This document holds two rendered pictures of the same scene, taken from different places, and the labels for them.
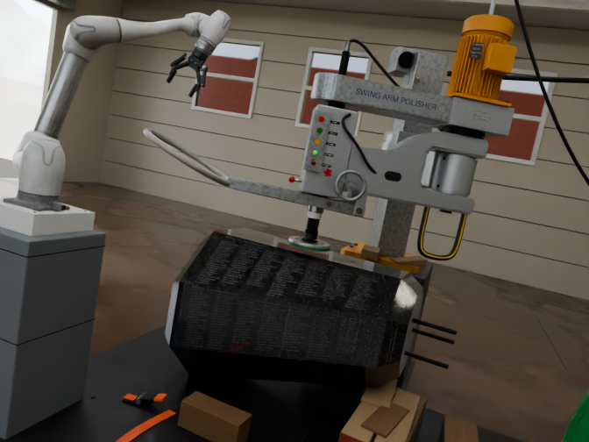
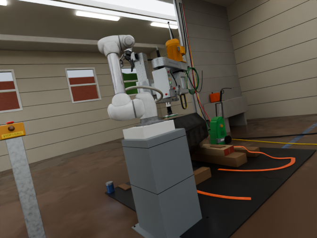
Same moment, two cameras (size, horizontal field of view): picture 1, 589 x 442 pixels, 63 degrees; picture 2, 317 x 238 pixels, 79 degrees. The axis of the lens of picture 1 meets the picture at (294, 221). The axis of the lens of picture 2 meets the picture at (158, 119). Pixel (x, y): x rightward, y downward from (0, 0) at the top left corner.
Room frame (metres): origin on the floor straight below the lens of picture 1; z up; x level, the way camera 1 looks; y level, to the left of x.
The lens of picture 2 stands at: (0.97, 2.38, 1.00)
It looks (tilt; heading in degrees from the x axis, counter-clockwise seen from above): 3 degrees down; 303
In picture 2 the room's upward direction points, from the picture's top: 11 degrees counter-clockwise
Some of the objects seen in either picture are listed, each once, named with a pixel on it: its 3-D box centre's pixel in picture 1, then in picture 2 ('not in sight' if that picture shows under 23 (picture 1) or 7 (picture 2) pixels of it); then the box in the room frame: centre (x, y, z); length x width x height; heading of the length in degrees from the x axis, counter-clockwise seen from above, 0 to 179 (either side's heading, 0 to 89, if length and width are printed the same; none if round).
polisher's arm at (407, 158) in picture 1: (402, 173); (175, 86); (2.41, -0.49, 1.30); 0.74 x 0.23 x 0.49; 95
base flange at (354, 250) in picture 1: (384, 255); not in sight; (3.08, -0.62, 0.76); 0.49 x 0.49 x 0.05; 70
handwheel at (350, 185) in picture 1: (349, 185); (176, 91); (2.28, -0.22, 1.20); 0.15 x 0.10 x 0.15; 95
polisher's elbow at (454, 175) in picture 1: (453, 174); (180, 84); (2.44, -0.75, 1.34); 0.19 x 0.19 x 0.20
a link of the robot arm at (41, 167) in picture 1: (42, 166); (145, 105); (1.95, 1.06, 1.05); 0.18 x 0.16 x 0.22; 39
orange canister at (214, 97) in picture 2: not in sight; (216, 97); (2.65, -3.46, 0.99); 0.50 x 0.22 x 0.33; 71
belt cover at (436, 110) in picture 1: (407, 109); (170, 67); (2.42, -0.44, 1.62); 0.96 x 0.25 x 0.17; 95
